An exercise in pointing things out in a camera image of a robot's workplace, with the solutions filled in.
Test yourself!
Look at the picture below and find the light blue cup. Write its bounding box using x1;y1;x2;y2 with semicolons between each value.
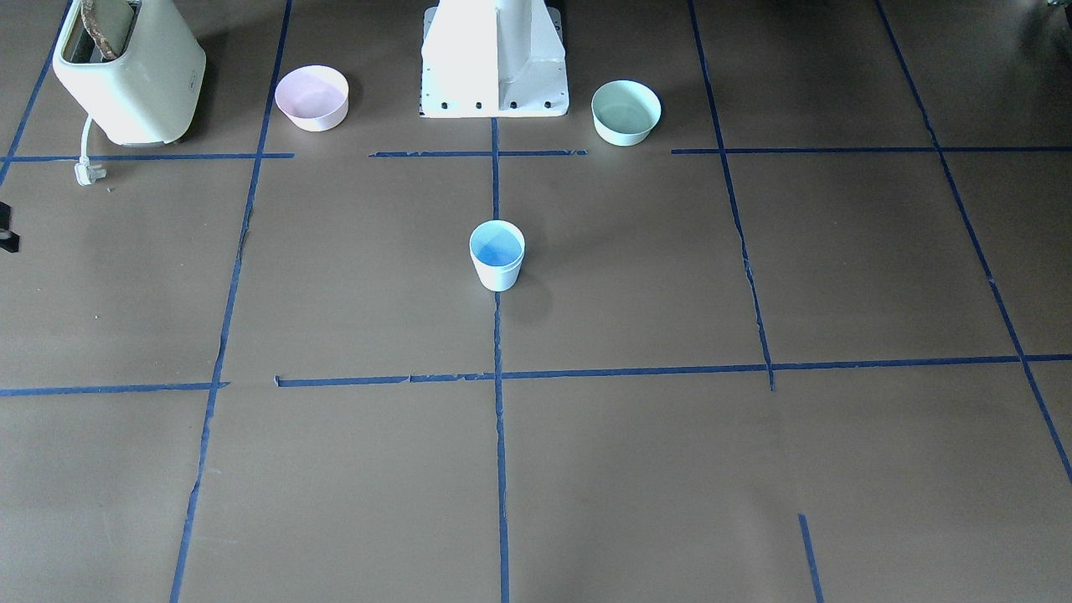
471;248;524;291
468;220;526;268

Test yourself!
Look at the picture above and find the green bowl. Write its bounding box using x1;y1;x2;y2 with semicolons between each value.
590;80;662;147

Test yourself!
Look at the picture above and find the pink bowl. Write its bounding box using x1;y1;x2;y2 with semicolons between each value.
273;64;351;132

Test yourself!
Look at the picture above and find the cream toaster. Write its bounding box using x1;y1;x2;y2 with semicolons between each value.
51;1;207;147

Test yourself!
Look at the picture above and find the toast slice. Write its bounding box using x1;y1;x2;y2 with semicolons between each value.
80;1;137;61

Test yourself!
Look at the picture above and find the white camera mast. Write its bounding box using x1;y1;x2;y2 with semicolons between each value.
419;1;570;119

